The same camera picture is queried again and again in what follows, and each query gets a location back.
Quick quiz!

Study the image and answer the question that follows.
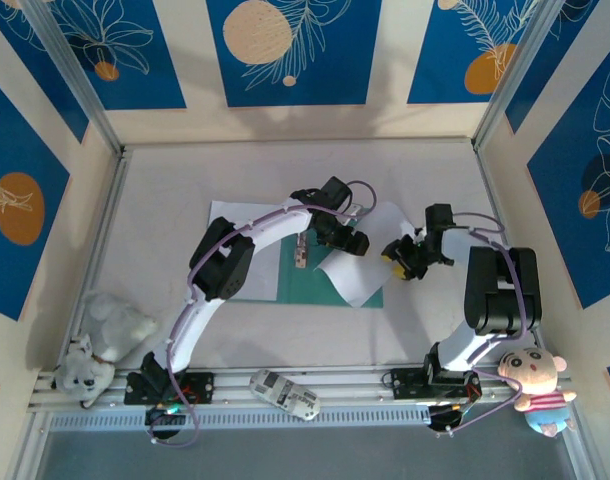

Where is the aluminium mounting rail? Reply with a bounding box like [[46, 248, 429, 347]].
[[27, 368, 576, 412]]

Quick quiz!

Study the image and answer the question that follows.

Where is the black control board with wires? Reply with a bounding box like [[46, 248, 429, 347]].
[[144, 405, 192, 427], [427, 402, 479, 436]]

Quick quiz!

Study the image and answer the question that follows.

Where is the grey slotted cable duct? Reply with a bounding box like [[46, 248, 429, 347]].
[[49, 403, 431, 432]]

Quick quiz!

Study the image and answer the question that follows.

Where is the cartoon boy plush toy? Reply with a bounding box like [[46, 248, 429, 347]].
[[497, 347, 579, 441]]

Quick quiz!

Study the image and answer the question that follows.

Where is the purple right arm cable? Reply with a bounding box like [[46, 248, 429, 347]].
[[429, 212, 529, 439]]

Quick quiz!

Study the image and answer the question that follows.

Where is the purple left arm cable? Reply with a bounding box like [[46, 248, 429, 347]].
[[149, 179, 379, 449]]

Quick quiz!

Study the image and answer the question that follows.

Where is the white paper sheet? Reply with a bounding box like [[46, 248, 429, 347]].
[[207, 200, 306, 302], [314, 200, 412, 307]]

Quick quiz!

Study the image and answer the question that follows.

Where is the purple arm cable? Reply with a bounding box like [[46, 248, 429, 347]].
[[149, 179, 379, 449], [429, 212, 529, 439]]

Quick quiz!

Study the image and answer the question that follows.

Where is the aluminium frame post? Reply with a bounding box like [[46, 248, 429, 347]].
[[470, 0, 601, 154], [19, 0, 126, 157]]

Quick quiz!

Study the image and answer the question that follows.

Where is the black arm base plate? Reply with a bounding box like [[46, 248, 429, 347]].
[[123, 370, 217, 406], [390, 367, 481, 401]]

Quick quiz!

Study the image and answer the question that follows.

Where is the metal folder clip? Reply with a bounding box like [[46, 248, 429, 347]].
[[293, 232, 310, 270]]

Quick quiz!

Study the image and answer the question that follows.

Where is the crumpled printed silver pouch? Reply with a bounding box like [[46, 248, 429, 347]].
[[248, 368, 322, 422]]

